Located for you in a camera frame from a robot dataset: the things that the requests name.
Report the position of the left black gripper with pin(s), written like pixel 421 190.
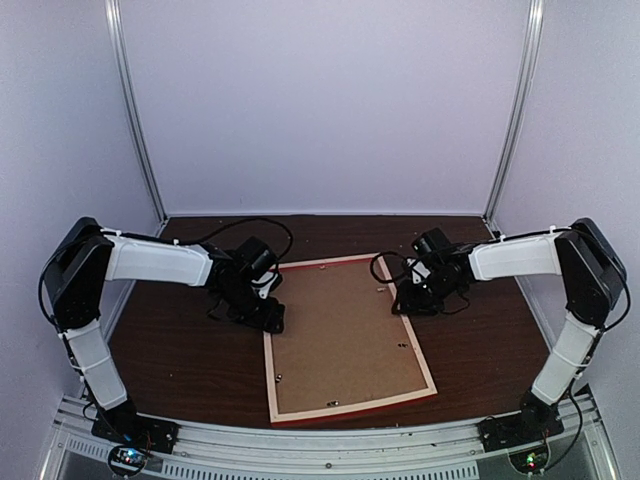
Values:
pixel 267 319

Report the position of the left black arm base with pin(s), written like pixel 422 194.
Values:
pixel 124 425

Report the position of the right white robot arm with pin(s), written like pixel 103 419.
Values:
pixel 589 272

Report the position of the left circuit board with leds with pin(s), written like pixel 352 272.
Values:
pixel 127 461

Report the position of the right circuit board with leds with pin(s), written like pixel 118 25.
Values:
pixel 530 461

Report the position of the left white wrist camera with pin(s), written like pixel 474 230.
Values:
pixel 266 283

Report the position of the left aluminium corner post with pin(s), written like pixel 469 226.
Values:
pixel 116 32

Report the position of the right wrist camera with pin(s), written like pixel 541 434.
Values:
pixel 419 272

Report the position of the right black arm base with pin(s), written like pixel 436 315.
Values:
pixel 536 420

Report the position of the red wooden picture frame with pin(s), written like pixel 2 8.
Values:
pixel 350 410

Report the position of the brown cardboard backing board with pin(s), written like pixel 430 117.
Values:
pixel 345 340

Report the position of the front aluminium rail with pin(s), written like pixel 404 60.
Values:
pixel 452 450

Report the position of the circuit board with leds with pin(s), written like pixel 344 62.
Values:
pixel 127 461
pixel 530 461

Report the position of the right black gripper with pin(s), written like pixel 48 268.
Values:
pixel 409 302

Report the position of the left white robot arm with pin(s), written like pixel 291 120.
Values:
pixel 75 279

